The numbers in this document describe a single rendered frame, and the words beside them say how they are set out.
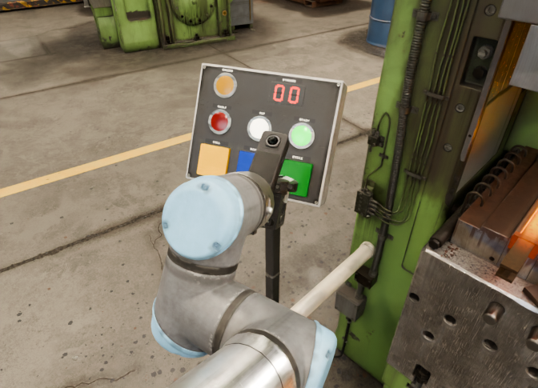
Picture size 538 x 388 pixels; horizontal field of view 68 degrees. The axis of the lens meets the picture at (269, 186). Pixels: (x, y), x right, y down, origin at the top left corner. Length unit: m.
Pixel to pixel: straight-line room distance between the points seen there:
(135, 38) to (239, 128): 4.36
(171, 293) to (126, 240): 1.83
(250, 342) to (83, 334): 1.61
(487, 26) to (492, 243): 0.42
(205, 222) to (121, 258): 1.79
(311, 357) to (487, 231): 0.55
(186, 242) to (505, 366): 0.76
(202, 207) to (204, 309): 0.12
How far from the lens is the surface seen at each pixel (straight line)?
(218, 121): 0.95
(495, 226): 0.91
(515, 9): 0.76
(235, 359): 0.38
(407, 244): 1.22
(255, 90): 0.93
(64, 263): 2.32
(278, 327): 0.44
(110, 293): 2.09
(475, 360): 1.06
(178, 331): 0.51
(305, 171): 0.88
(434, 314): 1.02
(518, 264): 0.81
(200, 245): 0.45
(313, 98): 0.90
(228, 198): 0.44
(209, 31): 5.41
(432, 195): 1.09
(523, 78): 0.77
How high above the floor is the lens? 1.52
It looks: 36 degrees down
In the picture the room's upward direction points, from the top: straight up
